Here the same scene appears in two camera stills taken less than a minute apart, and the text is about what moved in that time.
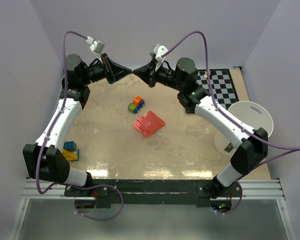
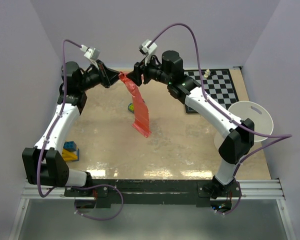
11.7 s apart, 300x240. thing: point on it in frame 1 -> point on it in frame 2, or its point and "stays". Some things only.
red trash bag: [149, 124] -> [141, 122]
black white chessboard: [222, 84] stays
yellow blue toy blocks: [70, 151] stays
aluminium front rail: [266, 189] stays
